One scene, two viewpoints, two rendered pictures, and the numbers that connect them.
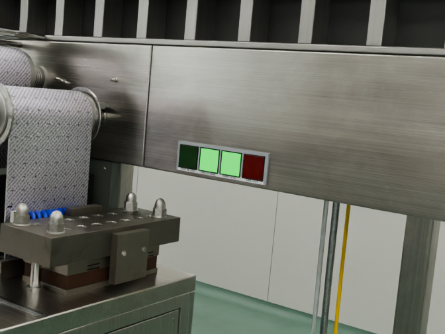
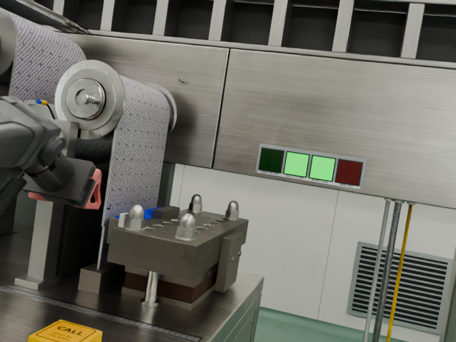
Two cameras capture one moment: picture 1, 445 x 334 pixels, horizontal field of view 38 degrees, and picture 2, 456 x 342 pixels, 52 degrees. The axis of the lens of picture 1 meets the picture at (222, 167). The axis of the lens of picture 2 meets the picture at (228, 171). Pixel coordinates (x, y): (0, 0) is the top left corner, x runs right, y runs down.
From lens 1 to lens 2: 0.75 m
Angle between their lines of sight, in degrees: 20
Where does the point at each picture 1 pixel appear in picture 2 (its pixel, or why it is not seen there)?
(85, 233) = (212, 239)
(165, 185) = not seen: hidden behind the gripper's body
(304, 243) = not seen: hidden behind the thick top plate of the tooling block
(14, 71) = (72, 60)
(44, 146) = (138, 141)
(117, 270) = (226, 277)
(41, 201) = (129, 202)
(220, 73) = (312, 81)
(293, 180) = (391, 185)
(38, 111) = (138, 102)
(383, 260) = (264, 249)
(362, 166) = not seen: outside the picture
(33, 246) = (165, 255)
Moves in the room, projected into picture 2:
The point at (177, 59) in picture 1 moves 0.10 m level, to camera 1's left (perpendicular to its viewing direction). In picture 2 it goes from (261, 64) to (222, 55)
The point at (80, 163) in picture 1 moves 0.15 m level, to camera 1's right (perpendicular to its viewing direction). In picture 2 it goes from (157, 162) to (220, 170)
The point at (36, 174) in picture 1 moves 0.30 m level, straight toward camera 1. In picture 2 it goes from (129, 172) to (210, 199)
